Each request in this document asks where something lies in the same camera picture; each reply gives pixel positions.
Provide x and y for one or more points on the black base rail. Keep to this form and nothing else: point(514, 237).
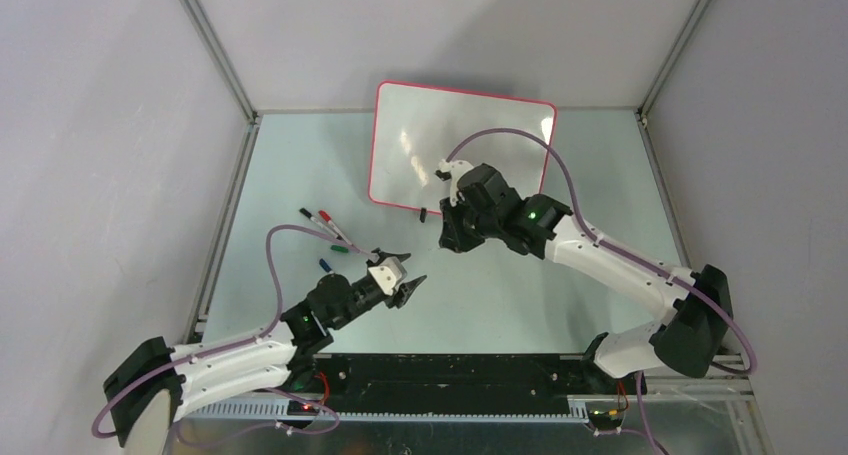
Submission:
point(454, 385)

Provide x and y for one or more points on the pink framed whiteboard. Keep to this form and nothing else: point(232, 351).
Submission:
point(417, 126)

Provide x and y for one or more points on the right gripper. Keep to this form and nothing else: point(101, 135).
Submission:
point(452, 236)

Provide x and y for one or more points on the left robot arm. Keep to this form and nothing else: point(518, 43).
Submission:
point(158, 385)

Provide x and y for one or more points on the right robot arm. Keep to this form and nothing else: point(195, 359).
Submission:
point(690, 309)

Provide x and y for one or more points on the black whiteboard marker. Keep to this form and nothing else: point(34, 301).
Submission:
point(316, 221)

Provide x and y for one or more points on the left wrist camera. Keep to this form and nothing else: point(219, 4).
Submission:
point(388, 274)

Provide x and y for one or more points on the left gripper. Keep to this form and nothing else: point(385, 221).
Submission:
point(404, 291)

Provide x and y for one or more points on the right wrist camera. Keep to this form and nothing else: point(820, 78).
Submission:
point(452, 172)

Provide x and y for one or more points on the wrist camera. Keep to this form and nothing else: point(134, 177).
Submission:
point(388, 274)
point(452, 172)

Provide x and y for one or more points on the red whiteboard marker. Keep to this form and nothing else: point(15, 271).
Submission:
point(329, 222)

